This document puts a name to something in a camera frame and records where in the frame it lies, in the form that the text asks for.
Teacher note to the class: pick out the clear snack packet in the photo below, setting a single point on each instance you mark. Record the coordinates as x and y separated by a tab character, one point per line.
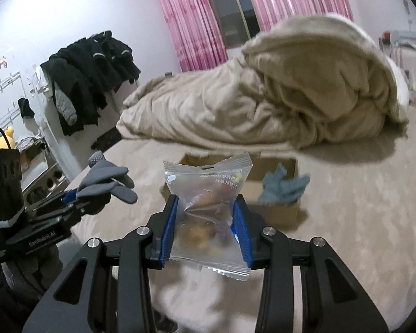
205	211

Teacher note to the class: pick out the cardboard box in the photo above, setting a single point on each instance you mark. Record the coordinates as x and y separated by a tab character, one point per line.
280	215

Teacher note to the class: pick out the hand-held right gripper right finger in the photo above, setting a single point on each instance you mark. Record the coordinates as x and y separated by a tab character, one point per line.
241	230

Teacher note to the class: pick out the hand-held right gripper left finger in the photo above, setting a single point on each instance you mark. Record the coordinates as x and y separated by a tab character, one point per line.
169	230

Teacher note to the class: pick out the white clothes rack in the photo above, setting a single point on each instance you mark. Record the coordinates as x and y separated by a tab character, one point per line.
7	86

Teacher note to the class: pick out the black sock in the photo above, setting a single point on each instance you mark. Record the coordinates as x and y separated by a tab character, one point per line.
26	108

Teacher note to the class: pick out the dark window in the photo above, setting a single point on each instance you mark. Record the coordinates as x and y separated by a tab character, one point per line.
234	10

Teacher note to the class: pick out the beige fleece blanket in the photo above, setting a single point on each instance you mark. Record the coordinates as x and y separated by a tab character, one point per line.
280	86

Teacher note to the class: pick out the white pillow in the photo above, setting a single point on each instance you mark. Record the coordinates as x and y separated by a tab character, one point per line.
399	79

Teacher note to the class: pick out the grey knit glove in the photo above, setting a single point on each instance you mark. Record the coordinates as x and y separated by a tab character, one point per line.
105	180
284	185

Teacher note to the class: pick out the yellow plush toy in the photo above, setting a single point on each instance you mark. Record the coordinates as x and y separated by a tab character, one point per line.
5	138

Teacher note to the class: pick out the white chair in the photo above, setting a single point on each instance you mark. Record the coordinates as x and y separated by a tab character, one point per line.
407	47

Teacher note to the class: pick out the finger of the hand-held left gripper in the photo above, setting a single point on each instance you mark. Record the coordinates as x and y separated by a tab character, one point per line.
60	199
86	210

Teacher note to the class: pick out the pile of black jackets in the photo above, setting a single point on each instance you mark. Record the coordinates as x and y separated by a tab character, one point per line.
86	66

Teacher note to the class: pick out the person's left hand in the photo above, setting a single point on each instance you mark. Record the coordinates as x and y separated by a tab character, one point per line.
27	267

